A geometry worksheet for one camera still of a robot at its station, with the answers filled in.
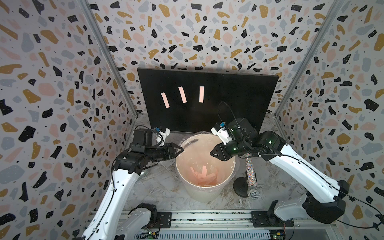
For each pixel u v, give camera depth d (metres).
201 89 0.67
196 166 0.80
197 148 0.75
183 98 0.70
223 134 0.58
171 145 0.61
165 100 0.72
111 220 0.38
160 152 0.58
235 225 0.73
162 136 0.57
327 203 0.40
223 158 0.54
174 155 0.61
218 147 0.58
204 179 0.80
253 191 0.63
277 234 0.72
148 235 0.72
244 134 0.47
